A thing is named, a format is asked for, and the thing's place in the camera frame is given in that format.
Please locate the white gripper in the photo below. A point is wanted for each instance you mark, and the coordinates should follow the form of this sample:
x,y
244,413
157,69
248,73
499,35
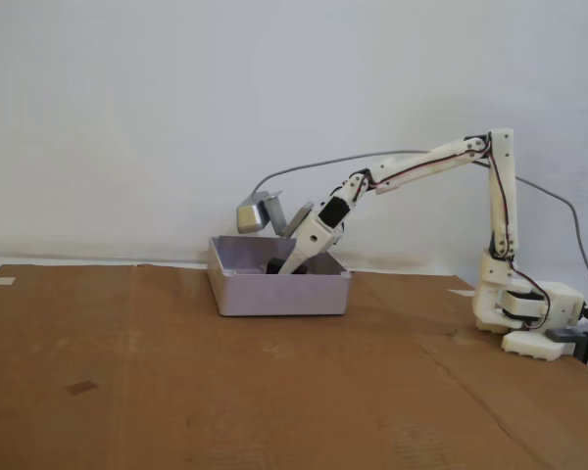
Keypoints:
x,y
312,241

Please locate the black rectangular block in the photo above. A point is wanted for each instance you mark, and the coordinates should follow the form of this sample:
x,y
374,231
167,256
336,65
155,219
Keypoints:
x,y
274,267

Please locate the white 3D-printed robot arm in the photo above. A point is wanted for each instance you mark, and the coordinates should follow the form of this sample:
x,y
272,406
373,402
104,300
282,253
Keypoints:
x,y
502,196

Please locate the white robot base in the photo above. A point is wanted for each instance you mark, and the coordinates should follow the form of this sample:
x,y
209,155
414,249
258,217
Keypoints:
x,y
534,345

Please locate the grey plastic box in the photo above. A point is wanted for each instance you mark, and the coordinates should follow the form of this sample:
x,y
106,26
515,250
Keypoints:
x,y
279,296

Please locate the silver webcam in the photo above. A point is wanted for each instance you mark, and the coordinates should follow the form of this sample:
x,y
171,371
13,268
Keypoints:
x,y
252,215

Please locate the brown cardboard sheet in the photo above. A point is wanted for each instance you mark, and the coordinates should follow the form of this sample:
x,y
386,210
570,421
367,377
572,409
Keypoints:
x,y
201,382
544,416

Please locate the white tape piece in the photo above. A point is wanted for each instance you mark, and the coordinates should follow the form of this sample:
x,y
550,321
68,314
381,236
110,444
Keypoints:
x,y
2,281
460,292

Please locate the grey table clamp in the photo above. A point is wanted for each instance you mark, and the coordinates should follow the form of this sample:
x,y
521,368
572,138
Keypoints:
x,y
566,336

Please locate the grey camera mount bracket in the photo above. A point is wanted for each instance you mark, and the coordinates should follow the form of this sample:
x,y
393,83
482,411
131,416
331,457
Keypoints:
x,y
299,218

